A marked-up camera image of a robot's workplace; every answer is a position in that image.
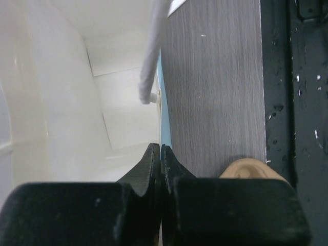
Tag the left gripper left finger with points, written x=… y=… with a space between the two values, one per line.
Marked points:
x=142 y=213

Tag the light blue paper bag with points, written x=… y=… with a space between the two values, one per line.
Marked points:
x=70 y=108

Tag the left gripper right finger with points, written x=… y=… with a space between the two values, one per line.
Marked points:
x=171 y=168

